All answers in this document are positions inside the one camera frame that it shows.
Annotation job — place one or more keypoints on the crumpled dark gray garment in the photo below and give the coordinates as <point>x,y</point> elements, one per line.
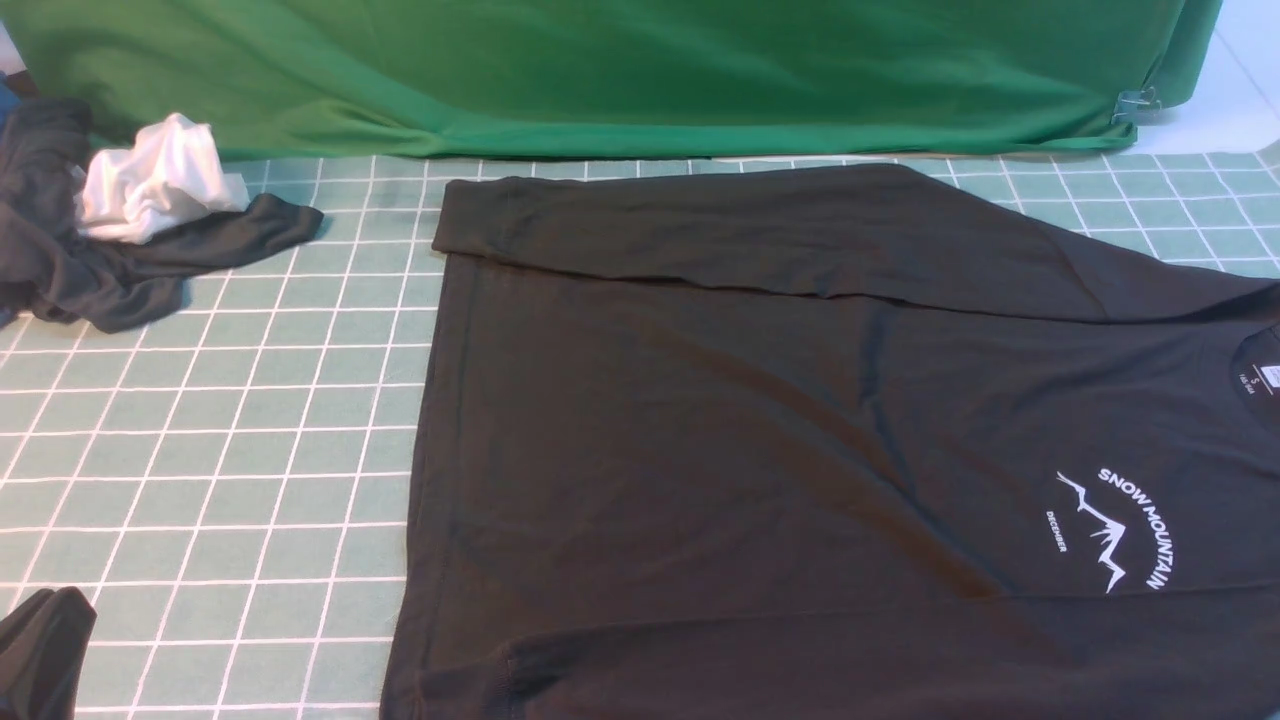
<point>50,268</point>

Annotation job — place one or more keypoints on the metal binder clip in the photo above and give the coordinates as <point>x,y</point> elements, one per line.
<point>1137,106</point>

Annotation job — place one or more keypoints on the gray long-sleeved shirt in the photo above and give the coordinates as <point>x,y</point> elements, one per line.
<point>832,443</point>

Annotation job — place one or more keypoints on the dark cloth at corner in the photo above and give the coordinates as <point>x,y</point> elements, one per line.
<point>43,643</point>

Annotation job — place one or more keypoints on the green backdrop cloth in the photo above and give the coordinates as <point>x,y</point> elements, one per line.
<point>617,79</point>

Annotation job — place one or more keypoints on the crumpled white cloth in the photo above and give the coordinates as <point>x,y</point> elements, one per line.
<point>170,176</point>

